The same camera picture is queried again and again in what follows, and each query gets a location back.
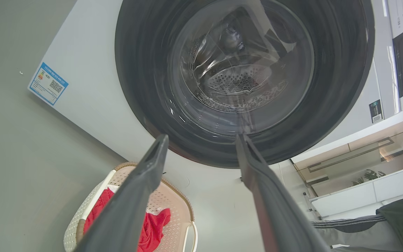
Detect glass wall panel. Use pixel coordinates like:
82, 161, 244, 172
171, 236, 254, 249
291, 131, 403, 182

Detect white garment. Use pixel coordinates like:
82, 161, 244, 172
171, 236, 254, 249
108, 184, 164, 215

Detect small black QR sticker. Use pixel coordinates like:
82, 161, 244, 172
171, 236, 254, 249
369, 100, 384, 124

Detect blue energy label sticker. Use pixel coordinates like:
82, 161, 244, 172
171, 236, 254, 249
28, 62, 69, 106

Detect white front-load washing machine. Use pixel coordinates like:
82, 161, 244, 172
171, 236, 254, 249
28, 0, 403, 252

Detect cream perforated laundry basket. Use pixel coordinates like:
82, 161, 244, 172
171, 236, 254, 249
63, 162, 198, 252

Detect green potted plant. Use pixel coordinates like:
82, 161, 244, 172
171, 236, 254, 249
351, 169, 386, 186

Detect grey striped garment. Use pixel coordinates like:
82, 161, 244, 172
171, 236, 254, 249
312, 214, 403, 252

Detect red shorts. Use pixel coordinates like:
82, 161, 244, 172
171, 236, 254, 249
84, 187, 171, 252

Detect dark round washing machine door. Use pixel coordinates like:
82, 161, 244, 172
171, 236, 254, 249
115, 0, 375, 169

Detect white low cabinet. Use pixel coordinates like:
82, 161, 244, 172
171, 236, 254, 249
309, 163, 403, 220

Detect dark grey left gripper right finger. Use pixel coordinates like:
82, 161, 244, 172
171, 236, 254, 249
235, 134, 332, 252

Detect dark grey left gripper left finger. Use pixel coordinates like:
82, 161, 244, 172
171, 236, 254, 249
74, 134, 169, 252

